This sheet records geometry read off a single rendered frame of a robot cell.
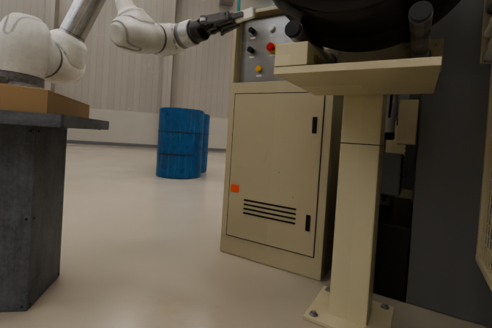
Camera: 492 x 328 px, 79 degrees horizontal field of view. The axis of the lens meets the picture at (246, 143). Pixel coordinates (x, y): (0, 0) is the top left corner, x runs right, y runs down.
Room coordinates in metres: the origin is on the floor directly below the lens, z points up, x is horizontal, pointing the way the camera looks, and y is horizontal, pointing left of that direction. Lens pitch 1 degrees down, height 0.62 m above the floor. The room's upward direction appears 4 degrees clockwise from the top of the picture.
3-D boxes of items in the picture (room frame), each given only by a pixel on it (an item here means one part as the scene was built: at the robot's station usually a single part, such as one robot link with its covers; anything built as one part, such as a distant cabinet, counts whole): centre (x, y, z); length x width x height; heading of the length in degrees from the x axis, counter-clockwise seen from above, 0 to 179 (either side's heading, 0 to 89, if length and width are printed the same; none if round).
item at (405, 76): (0.85, -0.31, 0.80); 0.37 x 0.36 x 0.02; 60
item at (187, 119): (4.64, 0.94, 0.48); 1.31 x 0.81 x 0.97; 14
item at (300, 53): (0.92, -0.19, 0.83); 0.36 x 0.09 x 0.06; 150
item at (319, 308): (1.08, -0.42, 0.01); 0.27 x 0.27 x 0.02; 60
